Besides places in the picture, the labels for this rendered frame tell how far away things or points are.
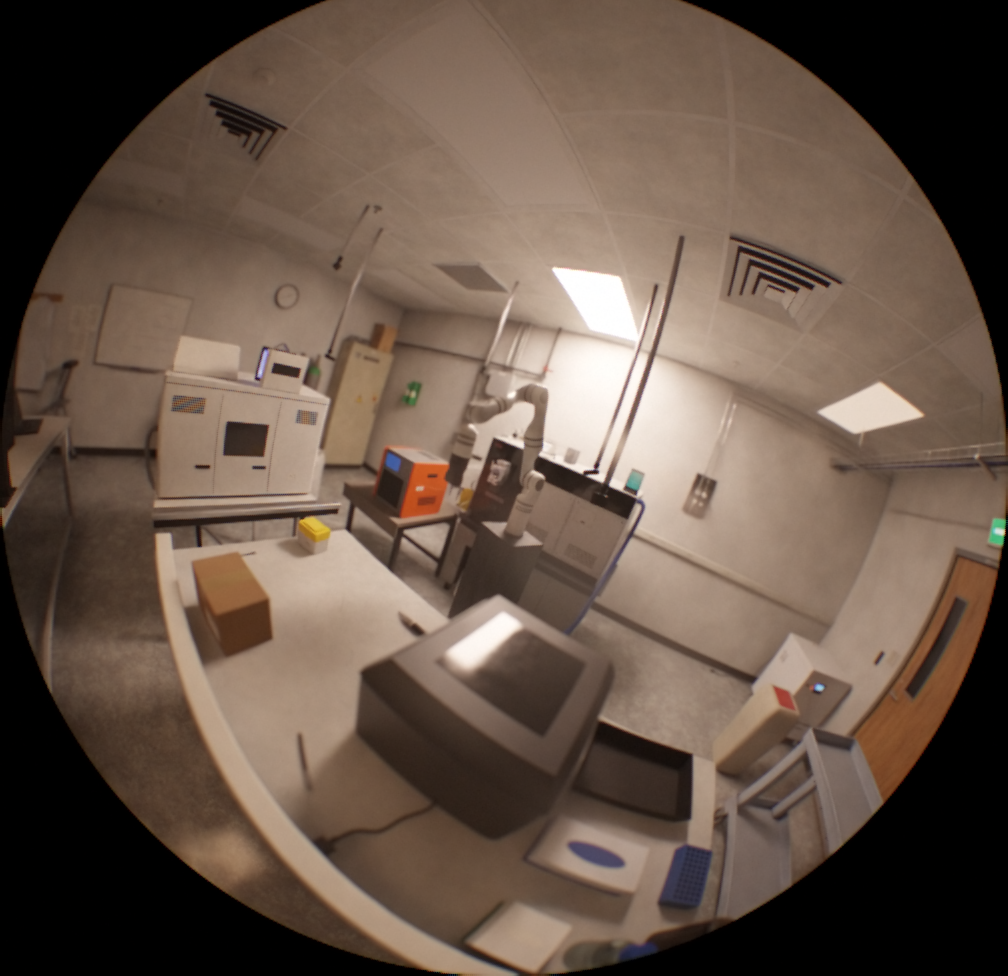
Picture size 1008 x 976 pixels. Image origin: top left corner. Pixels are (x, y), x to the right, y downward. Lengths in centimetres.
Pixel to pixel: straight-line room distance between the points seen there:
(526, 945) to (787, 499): 351
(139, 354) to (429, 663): 440
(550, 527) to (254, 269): 446
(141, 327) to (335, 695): 426
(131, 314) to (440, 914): 478
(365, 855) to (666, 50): 192
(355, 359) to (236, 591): 421
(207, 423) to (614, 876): 190
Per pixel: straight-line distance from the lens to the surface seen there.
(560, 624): 243
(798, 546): 368
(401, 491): 228
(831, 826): 179
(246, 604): 87
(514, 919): 71
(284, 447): 168
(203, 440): 158
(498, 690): 62
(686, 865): 99
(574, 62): 129
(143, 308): 455
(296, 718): 85
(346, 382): 480
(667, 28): 119
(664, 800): 107
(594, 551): 224
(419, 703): 58
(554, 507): 227
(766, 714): 248
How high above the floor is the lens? 165
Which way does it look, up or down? 10 degrees down
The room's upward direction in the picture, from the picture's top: 20 degrees clockwise
